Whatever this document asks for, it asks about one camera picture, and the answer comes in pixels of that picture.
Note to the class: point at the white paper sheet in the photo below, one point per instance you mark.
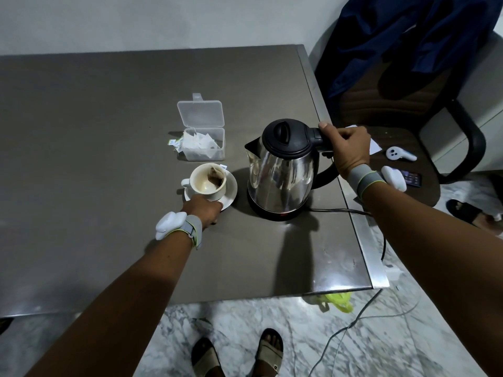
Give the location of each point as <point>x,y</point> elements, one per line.
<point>375,147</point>

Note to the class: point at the dark blue jacket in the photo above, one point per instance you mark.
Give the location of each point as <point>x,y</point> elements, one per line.
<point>393,35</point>

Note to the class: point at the person's left hand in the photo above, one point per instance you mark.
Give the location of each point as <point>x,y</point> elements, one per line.
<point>204,208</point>

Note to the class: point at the person's left forearm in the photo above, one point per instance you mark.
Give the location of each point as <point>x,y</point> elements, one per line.
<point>118,310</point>

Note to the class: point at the white ceramic cup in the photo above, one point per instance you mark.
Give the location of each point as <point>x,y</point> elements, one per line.
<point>200,180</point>

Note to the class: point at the clear plastic tea bag box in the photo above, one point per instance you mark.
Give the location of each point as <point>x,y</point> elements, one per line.
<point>200,113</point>

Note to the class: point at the person's right sandalled foot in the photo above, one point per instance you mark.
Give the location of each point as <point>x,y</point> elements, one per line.
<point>269,353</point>

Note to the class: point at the white saucer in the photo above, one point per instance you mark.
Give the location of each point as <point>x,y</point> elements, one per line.
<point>232,190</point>

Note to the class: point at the brown office chair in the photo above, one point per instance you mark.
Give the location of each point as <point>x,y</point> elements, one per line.
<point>361,102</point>

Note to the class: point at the person's left sandalled foot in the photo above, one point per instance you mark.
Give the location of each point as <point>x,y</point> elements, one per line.
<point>206,357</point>

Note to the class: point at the steel electric kettle black lid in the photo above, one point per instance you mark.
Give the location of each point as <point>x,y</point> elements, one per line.
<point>279,180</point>

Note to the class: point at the person's right forearm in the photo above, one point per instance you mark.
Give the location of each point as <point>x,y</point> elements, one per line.
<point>432,247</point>

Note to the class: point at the black smartphone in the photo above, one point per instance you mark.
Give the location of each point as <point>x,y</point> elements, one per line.
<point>412,179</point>

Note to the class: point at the person's right hand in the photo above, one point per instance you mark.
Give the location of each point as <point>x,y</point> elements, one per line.
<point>351,149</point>

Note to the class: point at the black kettle base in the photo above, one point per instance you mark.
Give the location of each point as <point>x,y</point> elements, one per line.
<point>283,215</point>

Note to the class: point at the brown wet tea bag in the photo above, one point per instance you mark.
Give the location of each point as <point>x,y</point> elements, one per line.
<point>215,178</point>

